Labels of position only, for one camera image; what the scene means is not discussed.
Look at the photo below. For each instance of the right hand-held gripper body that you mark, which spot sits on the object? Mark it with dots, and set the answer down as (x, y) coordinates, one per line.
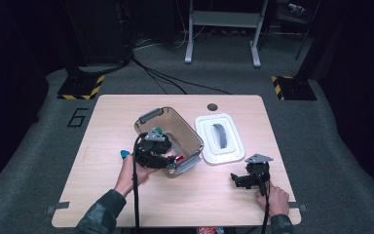
(259, 174)

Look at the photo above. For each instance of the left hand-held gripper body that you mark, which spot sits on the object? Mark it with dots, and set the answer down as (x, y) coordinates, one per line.
(149, 152)

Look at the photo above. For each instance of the red toy block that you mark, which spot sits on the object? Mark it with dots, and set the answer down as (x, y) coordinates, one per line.
(179, 159)

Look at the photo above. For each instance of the green toy block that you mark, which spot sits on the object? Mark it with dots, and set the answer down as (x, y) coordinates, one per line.
(158, 131)

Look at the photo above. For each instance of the blue slanted toy block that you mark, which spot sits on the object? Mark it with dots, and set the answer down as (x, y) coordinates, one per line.
(124, 153)

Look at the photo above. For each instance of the clear brown storage box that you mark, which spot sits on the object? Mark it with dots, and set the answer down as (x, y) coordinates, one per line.
(188, 136)

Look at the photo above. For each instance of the person's left hand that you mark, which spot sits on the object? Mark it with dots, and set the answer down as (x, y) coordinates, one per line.
(128, 177)

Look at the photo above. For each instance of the person's right hand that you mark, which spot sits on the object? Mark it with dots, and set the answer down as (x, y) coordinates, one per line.
(277, 201)

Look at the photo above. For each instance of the grey tape strip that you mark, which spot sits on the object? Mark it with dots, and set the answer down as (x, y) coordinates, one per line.
(57, 206)
(300, 206)

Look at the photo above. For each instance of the red printed item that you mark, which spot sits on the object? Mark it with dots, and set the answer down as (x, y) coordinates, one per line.
(209, 231)

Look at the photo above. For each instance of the dark round table grommet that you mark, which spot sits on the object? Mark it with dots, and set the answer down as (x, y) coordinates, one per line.
(212, 107)

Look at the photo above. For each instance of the black yellow striped floor plate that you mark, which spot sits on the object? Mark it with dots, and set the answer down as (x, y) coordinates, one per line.
(297, 89)
(78, 87)

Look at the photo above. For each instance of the dark cabinet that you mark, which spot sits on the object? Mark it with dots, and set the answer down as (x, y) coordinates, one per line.
(100, 32)

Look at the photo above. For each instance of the black tripod leg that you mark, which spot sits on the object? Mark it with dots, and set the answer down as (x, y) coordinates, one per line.
(302, 45)

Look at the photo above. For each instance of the black stand post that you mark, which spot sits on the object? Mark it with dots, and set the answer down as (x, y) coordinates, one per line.
(74, 70)
(305, 71)

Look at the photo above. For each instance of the white metal desk frame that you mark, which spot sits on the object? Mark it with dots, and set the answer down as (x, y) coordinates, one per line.
(224, 19)

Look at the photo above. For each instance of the grey camera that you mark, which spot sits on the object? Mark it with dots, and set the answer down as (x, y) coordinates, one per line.
(296, 8)

